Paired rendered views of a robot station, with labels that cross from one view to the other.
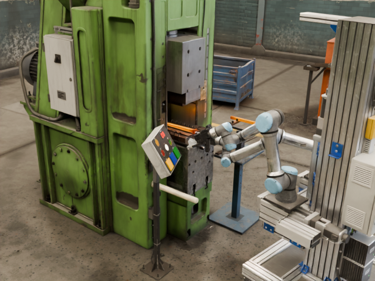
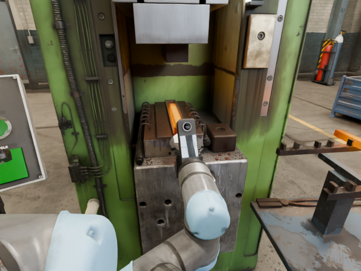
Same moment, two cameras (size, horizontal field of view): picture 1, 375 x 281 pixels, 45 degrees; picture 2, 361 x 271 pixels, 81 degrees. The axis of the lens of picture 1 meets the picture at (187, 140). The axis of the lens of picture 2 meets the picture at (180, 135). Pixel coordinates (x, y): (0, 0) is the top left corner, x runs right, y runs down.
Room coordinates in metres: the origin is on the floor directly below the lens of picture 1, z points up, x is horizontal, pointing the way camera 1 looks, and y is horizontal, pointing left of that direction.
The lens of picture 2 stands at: (3.01, -0.51, 1.28)
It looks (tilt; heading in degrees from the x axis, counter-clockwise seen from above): 25 degrees down; 46
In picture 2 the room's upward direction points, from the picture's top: straight up
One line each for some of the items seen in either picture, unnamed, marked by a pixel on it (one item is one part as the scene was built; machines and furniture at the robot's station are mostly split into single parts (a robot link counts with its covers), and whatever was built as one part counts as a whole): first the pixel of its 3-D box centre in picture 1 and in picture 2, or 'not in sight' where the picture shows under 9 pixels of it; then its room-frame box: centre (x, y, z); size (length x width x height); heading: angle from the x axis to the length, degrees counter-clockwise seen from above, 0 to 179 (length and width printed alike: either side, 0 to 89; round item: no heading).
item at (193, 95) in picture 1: (172, 91); (166, 27); (3.57, 0.13, 1.32); 0.42 x 0.20 x 0.10; 53
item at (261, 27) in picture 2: (202, 90); (259, 42); (3.77, -0.12, 1.27); 0.09 x 0.02 x 0.17; 143
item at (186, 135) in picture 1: (172, 131); (168, 122); (3.57, 0.13, 0.96); 0.42 x 0.20 x 0.09; 53
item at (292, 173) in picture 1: (287, 177); not in sight; (2.71, -0.68, 0.98); 0.13 x 0.12 x 0.14; 136
